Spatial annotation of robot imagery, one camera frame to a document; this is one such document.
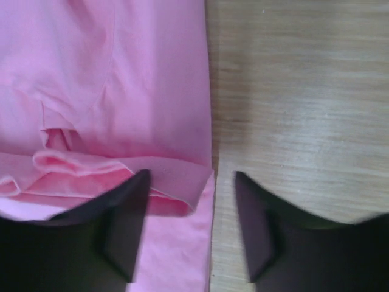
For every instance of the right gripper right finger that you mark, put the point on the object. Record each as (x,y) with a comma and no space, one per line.
(290,249)

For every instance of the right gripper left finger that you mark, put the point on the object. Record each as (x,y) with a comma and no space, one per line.
(92,247)

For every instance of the pink t-shirt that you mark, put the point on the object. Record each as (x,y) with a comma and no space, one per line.
(94,91)

